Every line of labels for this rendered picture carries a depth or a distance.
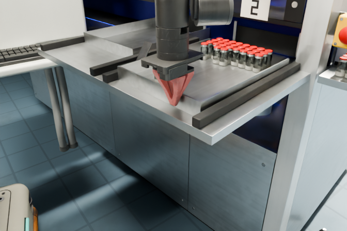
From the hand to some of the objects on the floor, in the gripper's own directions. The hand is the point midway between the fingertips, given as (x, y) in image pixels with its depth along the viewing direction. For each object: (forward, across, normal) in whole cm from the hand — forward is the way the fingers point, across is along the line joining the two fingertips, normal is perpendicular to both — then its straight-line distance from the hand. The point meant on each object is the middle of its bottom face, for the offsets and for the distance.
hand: (173, 101), depth 58 cm
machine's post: (+90, -41, +9) cm, 100 cm away
